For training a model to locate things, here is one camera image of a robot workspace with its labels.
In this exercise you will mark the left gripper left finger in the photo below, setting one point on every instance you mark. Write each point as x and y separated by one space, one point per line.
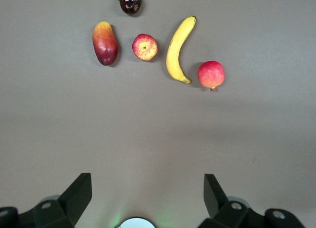
71 203

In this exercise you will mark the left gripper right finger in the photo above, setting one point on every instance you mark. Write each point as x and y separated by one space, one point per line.
219 208

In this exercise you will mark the yellow banana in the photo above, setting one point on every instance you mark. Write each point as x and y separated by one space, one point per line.
174 55

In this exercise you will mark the red yellow apple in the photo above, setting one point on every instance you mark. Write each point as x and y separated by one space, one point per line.
145 47

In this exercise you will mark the red pomegranate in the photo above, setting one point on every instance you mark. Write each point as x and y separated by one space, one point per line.
211 75

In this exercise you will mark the red yellow mango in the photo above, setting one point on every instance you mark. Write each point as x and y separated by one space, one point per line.
105 44

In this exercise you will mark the dark purple mangosteen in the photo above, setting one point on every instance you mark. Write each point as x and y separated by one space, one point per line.
130 3

